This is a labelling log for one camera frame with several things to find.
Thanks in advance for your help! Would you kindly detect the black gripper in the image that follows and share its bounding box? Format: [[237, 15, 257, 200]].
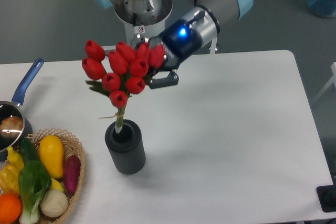
[[130, 18, 202, 89]]

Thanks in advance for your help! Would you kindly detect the red tulip bouquet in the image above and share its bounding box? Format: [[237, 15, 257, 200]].
[[82, 39, 165, 134]]

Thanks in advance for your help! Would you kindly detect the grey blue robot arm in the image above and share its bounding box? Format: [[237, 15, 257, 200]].
[[94, 0, 254, 89]]

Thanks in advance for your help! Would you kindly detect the dark grey ribbed vase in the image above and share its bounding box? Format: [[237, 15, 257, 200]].
[[104, 120, 146, 175]]

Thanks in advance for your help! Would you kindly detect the woven wicker basket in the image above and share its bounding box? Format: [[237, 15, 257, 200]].
[[0, 127, 87, 224]]

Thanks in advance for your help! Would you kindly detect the purple eggplant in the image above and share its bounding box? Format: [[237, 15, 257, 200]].
[[63, 155, 81, 194]]

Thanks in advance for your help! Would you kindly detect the yellow squash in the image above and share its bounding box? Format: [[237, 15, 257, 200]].
[[39, 135, 64, 179]]

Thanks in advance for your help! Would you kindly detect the green bok choy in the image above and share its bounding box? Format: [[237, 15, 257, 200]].
[[18, 138, 51, 223]]

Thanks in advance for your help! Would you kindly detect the beige garlic bulb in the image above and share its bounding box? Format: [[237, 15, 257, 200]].
[[40, 189, 68, 218]]

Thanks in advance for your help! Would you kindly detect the yellow bell pepper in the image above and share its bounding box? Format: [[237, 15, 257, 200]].
[[1, 164, 20, 195]]

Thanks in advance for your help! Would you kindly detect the orange fruit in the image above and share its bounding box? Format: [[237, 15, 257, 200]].
[[1, 193, 22, 223]]

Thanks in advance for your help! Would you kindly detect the black device at edge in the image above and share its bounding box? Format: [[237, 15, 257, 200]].
[[316, 185, 335, 212]]

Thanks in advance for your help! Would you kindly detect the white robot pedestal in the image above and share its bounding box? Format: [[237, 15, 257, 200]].
[[98, 0, 172, 45]]

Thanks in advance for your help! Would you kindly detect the blue handled saucepan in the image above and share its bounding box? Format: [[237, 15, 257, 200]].
[[1, 58, 44, 162]]

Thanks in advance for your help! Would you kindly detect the white furniture frame right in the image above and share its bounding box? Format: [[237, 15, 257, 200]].
[[313, 62, 335, 103]]

